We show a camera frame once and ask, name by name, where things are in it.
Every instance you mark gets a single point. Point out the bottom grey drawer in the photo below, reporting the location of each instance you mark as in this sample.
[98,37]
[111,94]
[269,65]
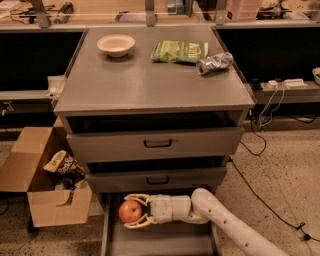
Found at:
[171,239]

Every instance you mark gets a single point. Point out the grey drawer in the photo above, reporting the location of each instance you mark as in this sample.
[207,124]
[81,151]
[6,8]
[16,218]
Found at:
[147,145]
[171,239]
[156,180]

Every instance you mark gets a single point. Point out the white power strip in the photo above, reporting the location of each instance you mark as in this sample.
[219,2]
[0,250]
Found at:
[288,83]

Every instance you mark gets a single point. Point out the open cardboard box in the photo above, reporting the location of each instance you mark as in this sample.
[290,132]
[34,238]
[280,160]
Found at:
[22,171]

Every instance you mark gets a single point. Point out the middle grey drawer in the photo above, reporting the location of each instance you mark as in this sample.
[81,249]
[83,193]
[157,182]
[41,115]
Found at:
[156,180]

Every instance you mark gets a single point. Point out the top grey drawer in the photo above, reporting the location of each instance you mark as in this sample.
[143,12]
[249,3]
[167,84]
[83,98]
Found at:
[147,145]

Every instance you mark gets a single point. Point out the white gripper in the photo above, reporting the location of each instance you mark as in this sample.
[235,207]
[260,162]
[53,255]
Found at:
[161,209]

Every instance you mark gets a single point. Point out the green chip bag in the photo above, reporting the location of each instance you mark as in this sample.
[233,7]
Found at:
[168,51]

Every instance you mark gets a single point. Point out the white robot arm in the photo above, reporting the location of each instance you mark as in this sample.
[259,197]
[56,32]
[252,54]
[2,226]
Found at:
[205,207]

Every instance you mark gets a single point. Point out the pink stacked box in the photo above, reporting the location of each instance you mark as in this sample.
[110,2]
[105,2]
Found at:
[238,10]

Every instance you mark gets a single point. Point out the grey drawer cabinet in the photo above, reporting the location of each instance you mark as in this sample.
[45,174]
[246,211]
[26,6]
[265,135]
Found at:
[135,94]

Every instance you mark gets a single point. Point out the red apple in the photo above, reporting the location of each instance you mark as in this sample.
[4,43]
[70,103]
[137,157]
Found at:
[130,211]

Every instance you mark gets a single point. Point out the brown snack bag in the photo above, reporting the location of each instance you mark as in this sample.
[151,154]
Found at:
[65,164]

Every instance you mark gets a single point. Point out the white paper bowl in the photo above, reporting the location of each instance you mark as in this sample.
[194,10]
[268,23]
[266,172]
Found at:
[116,45]

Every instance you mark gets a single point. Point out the crushed silver can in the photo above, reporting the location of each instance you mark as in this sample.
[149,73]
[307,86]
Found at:
[213,63]

